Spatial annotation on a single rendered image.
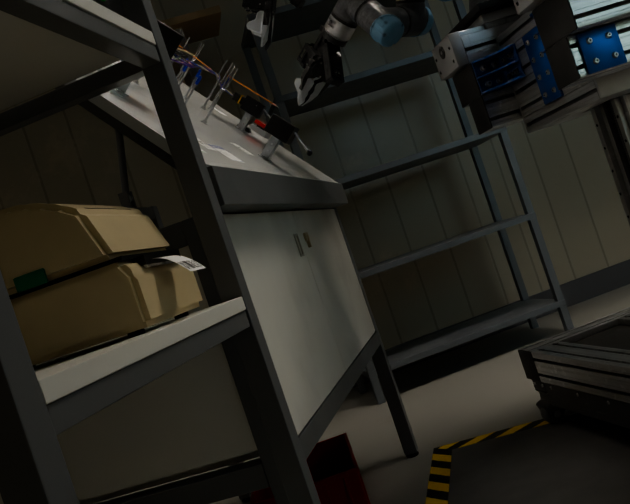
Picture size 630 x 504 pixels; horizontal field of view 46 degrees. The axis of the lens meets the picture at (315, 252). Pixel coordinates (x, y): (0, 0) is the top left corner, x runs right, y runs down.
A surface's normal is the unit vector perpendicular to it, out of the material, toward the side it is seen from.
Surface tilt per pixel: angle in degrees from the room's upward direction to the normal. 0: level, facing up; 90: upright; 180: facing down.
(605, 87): 90
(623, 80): 90
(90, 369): 90
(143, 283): 90
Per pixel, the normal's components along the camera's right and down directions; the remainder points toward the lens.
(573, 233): 0.16, -0.06
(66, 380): 0.92, -0.32
